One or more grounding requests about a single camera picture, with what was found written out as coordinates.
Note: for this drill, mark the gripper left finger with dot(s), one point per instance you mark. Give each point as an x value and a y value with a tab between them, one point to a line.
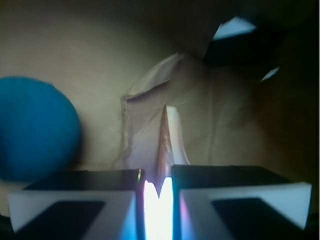
80	205

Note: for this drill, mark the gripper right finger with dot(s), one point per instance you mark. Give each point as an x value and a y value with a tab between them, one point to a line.
238	203

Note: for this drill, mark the orange spiral seashell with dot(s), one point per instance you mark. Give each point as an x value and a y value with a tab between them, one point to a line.
171	149

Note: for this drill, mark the blue foam golf ball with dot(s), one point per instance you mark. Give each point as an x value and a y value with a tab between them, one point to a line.
40	130

